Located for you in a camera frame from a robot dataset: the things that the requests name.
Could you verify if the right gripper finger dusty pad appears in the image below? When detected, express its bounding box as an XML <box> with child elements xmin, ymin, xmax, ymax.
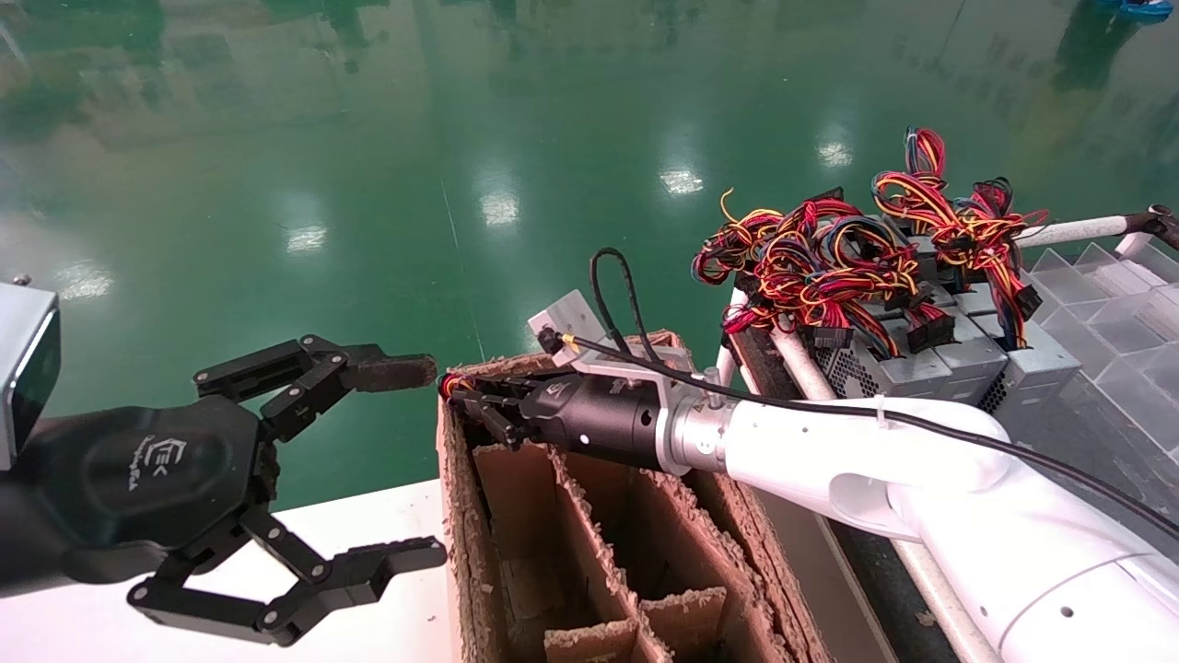
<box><xmin>193</xmin><ymin>333</ymin><xmax>439</xmax><ymax>444</ymax></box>

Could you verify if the tall tangled coloured wire bundle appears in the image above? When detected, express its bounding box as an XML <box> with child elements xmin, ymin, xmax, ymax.
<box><xmin>872</xmin><ymin>127</ymin><xmax>1051</xmax><ymax>351</ymax></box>

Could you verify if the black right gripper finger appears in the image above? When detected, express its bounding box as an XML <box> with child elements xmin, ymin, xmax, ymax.
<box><xmin>455</xmin><ymin>393</ymin><xmax>531</xmax><ymax>453</ymax></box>
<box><xmin>452</xmin><ymin>377</ymin><xmax>536</xmax><ymax>400</ymax></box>

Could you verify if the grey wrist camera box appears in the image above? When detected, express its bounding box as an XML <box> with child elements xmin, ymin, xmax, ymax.
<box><xmin>528</xmin><ymin>288</ymin><xmax>716</xmax><ymax>397</ymax></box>
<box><xmin>0</xmin><ymin>279</ymin><xmax>63</xmax><ymax>472</ymax></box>

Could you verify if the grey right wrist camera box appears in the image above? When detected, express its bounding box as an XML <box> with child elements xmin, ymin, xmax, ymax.
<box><xmin>528</xmin><ymin>288</ymin><xmax>716</xmax><ymax>397</ymax></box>

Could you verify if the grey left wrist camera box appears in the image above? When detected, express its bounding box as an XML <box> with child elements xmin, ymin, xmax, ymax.
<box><xmin>0</xmin><ymin>279</ymin><xmax>63</xmax><ymax>472</ymax></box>

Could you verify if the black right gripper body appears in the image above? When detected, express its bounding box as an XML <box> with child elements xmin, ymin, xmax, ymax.
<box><xmin>519</xmin><ymin>376</ymin><xmax>667</xmax><ymax>467</ymax></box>

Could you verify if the white cart handle pipe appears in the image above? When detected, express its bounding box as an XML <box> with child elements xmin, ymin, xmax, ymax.
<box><xmin>1013</xmin><ymin>214</ymin><xmax>1154</xmax><ymax>250</ymax></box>

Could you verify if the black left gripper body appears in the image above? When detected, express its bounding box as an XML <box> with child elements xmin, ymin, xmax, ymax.
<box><xmin>9</xmin><ymin>395</ymin><xmax>279</xmax><ymax>587</ymax></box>

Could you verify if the brown cardboard box with dividers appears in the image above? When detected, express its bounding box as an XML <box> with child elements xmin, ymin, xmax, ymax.
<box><xmin>437</xmin><ymin>331</ymin><xmax>832</xmax><ymax>663</ymax></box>

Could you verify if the black camera cable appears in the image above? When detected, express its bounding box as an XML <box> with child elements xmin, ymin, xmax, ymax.
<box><xmin>551</xmin><ymin>246</ymin><xmax>1179</xmax><ymax>542</ymax></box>

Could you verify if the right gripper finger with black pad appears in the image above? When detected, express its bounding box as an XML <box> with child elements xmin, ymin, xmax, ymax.
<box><xmin>126</xmin><ymin>508</ymin><xmax>450</xmax><ymax>648</ymax></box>

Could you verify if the large tangled coloured wire bundle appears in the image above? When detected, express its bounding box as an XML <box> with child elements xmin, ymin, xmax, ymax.
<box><xmin>693</xmin><ymin>188</ymin><xmax>924</xmax><ymax>362</ymax></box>

